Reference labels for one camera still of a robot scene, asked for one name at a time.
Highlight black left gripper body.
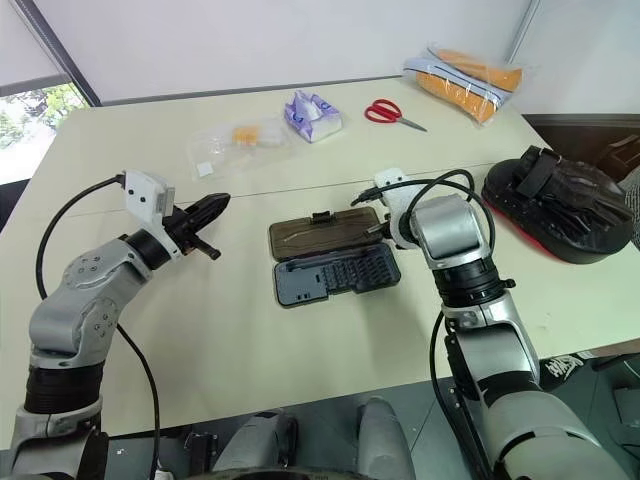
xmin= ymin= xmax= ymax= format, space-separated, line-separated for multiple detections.
xmin=162 ymin=208 xmax=202 ymax=257

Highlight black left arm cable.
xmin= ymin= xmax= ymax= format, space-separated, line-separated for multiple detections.
xmin=34 ymin=173 xmax=164 ymax=474

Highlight black boxing focus pad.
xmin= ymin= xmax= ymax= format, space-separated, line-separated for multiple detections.
xmin=480 ymin=144 xmax=635 ymax=265

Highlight black item with white print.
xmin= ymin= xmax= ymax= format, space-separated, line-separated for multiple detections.
xmin=544 ymin=351 xmax=597 ymax=392

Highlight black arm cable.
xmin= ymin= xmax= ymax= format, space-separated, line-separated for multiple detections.
xmin=34 ymin=173 xmax=164 ymax=474
xmin=349 ymin=168 xmax=497 ymax=480

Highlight dark brown cabinet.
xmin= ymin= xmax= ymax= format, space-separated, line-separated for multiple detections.
xmin=522 ymin=113 xmax=640 ymax=176

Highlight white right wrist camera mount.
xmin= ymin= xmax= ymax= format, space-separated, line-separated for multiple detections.
xmin=373 ymin=167 xmax=426 ymax=251

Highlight dark grey rounded shape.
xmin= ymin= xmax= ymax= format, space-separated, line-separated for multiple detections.
xmin=212 ymin=409 xmax=301 ymax=474
xmin=355 ymin=397 xmax=417 ymax=480

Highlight clear flat plastic bag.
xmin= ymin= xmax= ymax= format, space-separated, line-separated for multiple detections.
xmin=187 ymin=115 xmax=296 ymax=182

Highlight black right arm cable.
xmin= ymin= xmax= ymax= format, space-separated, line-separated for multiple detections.
xmin=349 ymin=168 xmax=497 ymax=480

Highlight purple white tissue pack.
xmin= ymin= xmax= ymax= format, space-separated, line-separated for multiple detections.
xmin=283 ymin=89 xmax=346 ymax=145

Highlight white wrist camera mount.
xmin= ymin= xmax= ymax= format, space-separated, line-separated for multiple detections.
xmin=122 ymin=169 xmax=177 ymax=261
xmin=373 ymin=167 xmax=426 ymax=251

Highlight black window frame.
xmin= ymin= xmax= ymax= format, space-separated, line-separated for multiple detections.
xmin=10 ymin=0 xmax=102 ymax=108

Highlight dark screwdriver bit case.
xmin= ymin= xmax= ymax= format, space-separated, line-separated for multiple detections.
xmin=268 ymin=206 xmax=403 ymax=308

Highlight clear bag of orange sponges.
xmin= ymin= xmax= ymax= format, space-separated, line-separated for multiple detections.
xmin=402 ymin=46 xmax=525 ymax=127

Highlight small orange sponge piece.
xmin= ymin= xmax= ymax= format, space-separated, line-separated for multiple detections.
xmin=231 ymin=125 xmax=261 ymax=148

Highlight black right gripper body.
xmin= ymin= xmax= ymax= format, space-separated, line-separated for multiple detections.
xmin=382 ymin=212 xmax=407 ymax=250

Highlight grey knitted fabric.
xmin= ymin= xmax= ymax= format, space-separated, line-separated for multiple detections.
xmin=619 ymin=167 xmax=640 ymax=247

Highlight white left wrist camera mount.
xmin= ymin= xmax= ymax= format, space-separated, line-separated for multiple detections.
xmin=122 ymin=169 xmax=177 ymax=261

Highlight red handled scissors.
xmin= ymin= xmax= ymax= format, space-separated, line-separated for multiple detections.
xmin=363 ymin=98 xmax=429 ymax=133

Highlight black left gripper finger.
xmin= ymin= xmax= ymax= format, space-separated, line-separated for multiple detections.
xmin=185 ymin=192 xmax=232 ymax=229
xmin=191 ymin=236 xmax=223 ymax=261

